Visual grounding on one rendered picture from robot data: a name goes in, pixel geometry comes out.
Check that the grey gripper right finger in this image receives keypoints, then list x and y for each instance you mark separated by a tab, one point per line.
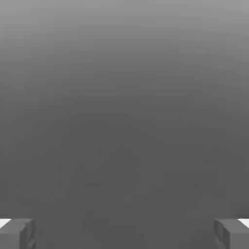
235	236

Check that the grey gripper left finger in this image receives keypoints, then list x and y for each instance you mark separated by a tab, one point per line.
13	235

